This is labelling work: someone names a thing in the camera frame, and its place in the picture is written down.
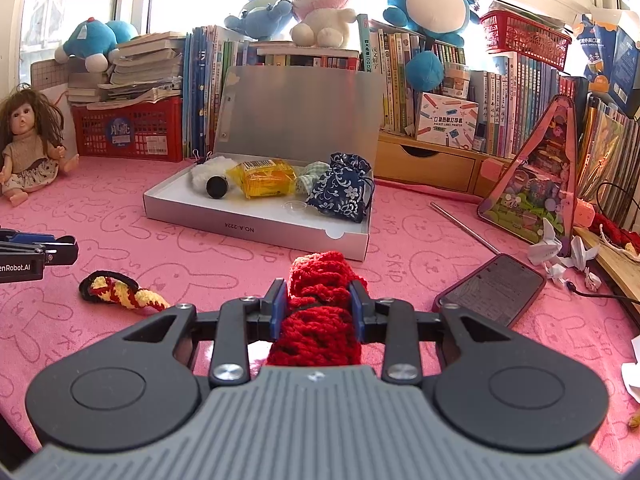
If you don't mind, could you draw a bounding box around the row of thin picture books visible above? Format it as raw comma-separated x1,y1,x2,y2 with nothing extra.
580,92,640,226

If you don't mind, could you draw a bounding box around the pink rabbit print blanket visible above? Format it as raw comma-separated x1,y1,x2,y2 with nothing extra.
0,155,640,480

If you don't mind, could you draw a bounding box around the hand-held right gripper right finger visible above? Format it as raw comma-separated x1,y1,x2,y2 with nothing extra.
349,279,516,387

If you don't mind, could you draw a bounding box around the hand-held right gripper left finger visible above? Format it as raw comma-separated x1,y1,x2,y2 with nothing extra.
122,277,289,387

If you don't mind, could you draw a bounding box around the green gingham scrunchie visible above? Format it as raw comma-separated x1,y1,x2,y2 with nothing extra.
295,161,331,195

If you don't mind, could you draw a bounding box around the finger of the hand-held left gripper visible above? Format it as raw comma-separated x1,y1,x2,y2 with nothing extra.
0,230,58,247
0,240,79,267

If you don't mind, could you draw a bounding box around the yellow red crochet hair tie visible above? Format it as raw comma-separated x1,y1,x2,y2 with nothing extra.
78,270,171,312

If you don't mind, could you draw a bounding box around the white fluffy puff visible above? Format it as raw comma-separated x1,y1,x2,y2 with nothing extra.
190,156,236,200

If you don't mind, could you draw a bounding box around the long row of upright books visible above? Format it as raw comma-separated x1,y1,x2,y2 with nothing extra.
357,14,576,158

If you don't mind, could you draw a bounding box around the wooden drawer organizer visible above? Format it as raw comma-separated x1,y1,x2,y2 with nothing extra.
374,130,516,198

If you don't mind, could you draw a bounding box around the white printed carton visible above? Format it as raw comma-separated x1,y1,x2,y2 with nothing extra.
415,91,481,150

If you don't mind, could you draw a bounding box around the wooden ledge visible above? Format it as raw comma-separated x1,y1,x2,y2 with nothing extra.
575,225,640,306

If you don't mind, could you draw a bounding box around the blue cardboard box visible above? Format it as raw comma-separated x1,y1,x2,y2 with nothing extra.
572,12,640,118

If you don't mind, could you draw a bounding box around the pink triangular bag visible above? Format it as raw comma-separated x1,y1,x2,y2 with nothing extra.
477,94,583,246

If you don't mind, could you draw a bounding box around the small cream jar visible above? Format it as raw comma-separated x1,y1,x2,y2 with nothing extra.
442,62,472,100

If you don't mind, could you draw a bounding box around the silver cardboard box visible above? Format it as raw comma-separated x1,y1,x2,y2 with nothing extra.
143,64,381,262

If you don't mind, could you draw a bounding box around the small stack of books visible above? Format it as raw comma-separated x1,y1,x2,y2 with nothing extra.
66,71,113,107

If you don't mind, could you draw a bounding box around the white paper origami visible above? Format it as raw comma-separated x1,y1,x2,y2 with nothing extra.
527,220,576,267
570,237,602,270

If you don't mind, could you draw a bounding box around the flat stack of books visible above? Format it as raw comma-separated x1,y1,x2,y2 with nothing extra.
247,40,361,72

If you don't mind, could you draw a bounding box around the thin metal rod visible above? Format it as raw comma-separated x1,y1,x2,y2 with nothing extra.
431,202,501,256

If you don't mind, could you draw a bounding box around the red crochet piece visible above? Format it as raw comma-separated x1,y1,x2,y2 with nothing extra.
265,250,363,368

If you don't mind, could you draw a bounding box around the blue dinosaur plush toy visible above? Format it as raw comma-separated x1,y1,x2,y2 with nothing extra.
224,0,296,42

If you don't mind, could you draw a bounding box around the white paper sheet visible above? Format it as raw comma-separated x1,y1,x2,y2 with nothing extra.
621,347,640,403

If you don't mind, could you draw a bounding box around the brown-haired doll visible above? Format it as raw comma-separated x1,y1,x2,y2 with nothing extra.
0,83,81,207

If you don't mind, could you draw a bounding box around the red mesh basket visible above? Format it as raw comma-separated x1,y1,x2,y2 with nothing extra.
480,10,572,72

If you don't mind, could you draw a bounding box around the blue patterned pouch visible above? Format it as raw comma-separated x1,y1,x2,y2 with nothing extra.
306,152,375,223

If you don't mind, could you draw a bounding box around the red plastic crate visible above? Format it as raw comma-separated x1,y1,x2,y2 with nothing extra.
71,97,184,162

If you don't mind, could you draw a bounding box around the blue cat plush toy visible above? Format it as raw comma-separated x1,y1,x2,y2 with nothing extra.
54,19,138,72

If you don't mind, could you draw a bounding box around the pink rabbit plush toy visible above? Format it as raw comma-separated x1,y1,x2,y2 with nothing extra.
290,0,357,48

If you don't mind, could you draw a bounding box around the black cable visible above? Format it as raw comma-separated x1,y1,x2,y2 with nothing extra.
565,280,640,307

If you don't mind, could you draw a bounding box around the smartphone with red case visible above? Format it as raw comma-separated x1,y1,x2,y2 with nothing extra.
432,253,547,328

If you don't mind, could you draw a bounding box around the yellow plastic packet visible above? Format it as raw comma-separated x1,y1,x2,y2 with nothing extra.
226,158,298,200

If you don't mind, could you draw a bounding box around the row of tall blue books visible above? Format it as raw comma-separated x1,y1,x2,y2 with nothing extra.
182,25,251,160

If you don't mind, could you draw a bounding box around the large blue white-bellied plush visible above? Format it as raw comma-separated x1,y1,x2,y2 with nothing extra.
382,0,482,92

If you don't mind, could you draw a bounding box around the white grid board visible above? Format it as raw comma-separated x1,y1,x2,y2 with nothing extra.
30,57,71,111

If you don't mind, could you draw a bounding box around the tall stack of worn books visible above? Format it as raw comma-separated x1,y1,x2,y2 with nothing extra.
87,31,187,110

